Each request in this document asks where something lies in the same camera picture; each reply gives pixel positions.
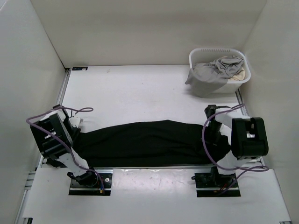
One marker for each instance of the black label sticker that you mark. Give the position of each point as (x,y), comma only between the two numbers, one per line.
(79,68)

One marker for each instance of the beige garment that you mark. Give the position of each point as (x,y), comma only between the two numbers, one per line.
(240,76)

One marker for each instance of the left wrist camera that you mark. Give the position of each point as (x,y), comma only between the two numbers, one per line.
(75,122)

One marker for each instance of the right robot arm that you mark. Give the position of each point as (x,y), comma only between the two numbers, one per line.
(230,139)

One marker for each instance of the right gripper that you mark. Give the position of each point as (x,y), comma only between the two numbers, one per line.
(216,140)

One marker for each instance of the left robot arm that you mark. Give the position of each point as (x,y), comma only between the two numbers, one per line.
(55,132)

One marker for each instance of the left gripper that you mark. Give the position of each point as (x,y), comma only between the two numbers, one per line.
(75,134)

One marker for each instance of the grey garment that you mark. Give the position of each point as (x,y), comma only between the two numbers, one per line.
(205,78)

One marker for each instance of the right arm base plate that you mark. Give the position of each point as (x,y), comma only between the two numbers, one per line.
(210,184)

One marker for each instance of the black trousers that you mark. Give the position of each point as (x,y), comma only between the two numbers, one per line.
(143,144)

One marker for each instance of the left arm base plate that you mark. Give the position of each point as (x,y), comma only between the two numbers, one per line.
(94,188)

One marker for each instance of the white laundry basket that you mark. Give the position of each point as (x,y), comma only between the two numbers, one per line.
(206,55)

